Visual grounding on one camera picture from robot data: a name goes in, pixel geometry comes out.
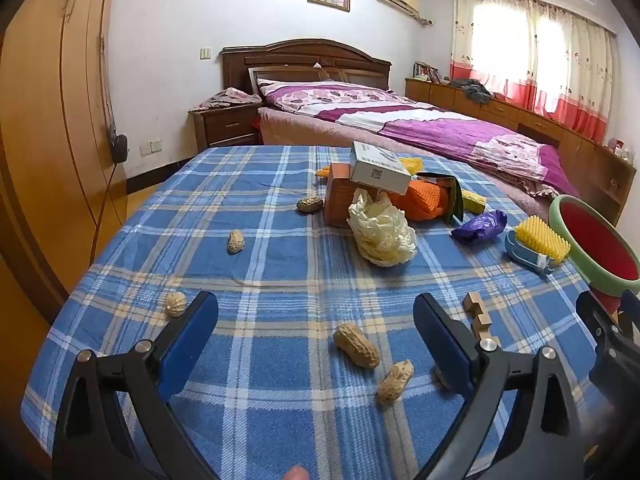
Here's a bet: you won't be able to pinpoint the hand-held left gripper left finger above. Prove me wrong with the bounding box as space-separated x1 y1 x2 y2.
52 290 221 480

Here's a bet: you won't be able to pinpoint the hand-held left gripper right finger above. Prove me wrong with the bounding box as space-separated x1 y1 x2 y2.
413 292 586 480

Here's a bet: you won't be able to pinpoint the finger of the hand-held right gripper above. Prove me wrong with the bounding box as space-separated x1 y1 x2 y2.
575 290 623 348
620 290 640 333

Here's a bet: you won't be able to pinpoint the wooden block puzzle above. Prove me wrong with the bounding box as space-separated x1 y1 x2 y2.
462 291 502 348

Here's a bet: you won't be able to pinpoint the red bucket with green rim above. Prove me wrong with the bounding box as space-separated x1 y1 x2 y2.
548 193 640 313

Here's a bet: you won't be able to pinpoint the light blue plastic dish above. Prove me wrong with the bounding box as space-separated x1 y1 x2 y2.
503 230 557 275

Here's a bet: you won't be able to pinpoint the cream plastic bag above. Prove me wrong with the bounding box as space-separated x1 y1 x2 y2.
347 191 418 267

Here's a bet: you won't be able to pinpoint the purple wrapper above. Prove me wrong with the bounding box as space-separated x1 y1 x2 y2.
450 209 508 245

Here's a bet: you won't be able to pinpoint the dark green snack packet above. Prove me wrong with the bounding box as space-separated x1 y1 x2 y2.
416 172 466 226

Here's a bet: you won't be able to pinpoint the orange foam net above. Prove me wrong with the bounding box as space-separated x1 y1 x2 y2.
389 179 451 223

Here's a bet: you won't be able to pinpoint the small yellow box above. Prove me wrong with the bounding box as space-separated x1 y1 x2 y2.
461 189 487 214

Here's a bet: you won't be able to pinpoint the brown cardboard box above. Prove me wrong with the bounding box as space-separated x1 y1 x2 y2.
324 162 368 227

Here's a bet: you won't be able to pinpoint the white cardboard box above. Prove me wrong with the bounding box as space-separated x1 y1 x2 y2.
349 141 414 196

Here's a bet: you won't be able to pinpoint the blue plaid tablecloth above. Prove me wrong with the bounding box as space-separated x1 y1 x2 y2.
27 145 616 480

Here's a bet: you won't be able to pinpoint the long wooden window cabinet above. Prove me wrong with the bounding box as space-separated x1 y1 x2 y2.
404 77 637 226

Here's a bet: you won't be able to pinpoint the black power adapter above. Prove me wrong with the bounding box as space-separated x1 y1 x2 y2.
110 130 129 163

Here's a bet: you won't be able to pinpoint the purple floral quilt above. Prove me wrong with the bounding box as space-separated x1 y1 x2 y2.
257 80 568 181

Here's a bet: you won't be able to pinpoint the dark wooden nightstand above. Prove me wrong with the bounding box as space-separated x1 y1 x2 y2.
189 102 263 150

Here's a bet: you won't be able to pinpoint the pink patterned cloth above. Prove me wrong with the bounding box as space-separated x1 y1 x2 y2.
187 87 262 113

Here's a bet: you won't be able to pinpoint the light wooden wardrobe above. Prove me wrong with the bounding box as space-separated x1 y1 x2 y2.
0 0 128 321

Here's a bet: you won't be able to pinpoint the grey clothes pile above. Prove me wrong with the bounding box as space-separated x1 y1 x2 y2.
447 78 496 106

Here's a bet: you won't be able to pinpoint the white and red curtains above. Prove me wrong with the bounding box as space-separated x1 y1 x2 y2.
450 0 617 143

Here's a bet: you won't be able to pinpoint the row of books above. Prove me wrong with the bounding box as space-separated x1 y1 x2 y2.
413 61 442 83

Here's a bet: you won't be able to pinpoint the dark wooden bed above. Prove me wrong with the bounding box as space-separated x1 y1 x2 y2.
221 38 581 198

